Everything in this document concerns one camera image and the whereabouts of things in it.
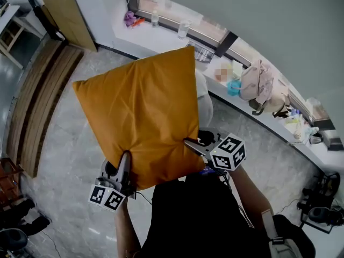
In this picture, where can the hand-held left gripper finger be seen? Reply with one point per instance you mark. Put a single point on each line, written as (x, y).
(108, 171)
(125, 168)

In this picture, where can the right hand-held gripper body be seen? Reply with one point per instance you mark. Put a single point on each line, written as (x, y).
(228, 154)

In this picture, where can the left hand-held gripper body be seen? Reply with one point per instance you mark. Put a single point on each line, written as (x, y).
(107, 195)

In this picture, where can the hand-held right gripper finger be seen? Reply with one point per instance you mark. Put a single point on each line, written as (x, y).
(197, 149)
(208, 137)

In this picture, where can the orange pillow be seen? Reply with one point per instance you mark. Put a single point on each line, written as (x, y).
(139, 111)

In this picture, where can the person's left forearm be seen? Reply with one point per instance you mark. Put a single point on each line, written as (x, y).
(126, 230)

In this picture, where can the person's right forearm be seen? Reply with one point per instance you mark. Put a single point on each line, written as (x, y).
(250, 195)

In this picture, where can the black device with screen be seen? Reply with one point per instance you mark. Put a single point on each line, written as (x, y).
(208, 171)

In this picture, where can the white and yellow beanbag chair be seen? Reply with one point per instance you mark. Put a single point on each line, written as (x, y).
(205, 101)

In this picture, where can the teal cloth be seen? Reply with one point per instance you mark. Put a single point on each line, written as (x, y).
(233, 87)

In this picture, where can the person's body in black clothes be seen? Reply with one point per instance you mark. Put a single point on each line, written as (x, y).
(199, 219)

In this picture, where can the pale paper box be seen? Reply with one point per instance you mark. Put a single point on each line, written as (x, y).
(237, 68)

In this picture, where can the dark book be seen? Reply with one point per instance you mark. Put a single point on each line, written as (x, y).
(203, 53)

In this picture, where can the small dark kettle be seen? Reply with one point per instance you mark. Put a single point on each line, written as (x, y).
(315, 139)

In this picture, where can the brown wooden chair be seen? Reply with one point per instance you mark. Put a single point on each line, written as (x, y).
(9, 179)

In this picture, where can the stack of wooden planks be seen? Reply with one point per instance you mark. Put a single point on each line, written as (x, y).
(40, 98)

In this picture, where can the black office chair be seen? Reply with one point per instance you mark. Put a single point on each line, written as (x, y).
(12, 240)

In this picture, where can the white window sill counter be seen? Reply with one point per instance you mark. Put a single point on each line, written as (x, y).
(161, 39)

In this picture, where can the black equipment stand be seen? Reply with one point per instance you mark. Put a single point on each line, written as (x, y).
(322, 211)

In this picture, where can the clear water cup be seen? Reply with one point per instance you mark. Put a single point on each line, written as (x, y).
(184, 29)

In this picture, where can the small clear water bottle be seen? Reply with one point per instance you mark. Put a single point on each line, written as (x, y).
(155, 19)

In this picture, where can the orange toy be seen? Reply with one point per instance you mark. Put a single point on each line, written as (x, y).
(138, 22)

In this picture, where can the grey window blind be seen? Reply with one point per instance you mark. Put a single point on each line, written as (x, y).
(255, 9)

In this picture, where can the purple plush toy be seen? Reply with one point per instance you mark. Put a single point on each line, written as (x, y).
(129, 18)

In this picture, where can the leaning wooden panel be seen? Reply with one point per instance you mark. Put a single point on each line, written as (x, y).
(70, 17)

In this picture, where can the white table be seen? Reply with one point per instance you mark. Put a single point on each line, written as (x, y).
(10, 25)

